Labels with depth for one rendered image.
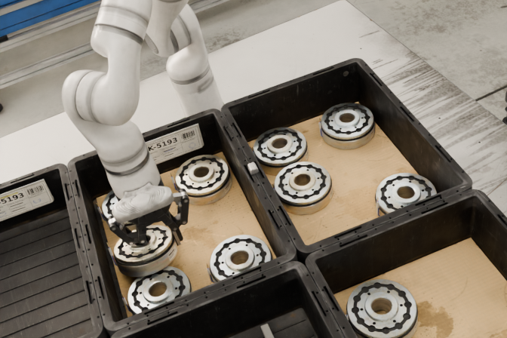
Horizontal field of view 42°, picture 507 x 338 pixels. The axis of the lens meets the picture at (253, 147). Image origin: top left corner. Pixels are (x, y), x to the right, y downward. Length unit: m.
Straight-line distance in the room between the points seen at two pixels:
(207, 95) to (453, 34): 1.76
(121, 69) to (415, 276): 0.55
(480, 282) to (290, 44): 0.93
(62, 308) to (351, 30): 1.06
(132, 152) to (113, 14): 0.19
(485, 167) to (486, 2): 1.88
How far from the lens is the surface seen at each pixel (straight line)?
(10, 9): 2.98
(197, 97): 1.45
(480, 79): 2.79
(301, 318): 1.06
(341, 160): 1.27
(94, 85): 0.91
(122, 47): 0.92
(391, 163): 1.26
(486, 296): 1.08
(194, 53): 1.41
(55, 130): 1.74
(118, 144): 0.96
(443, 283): 1.09
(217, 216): 1.21
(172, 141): 1.27
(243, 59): 1.78
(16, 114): 3.12
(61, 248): 1.27
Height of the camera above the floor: 1.72
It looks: 43 degrees down
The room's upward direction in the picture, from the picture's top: 12 degrees counter-clockwise
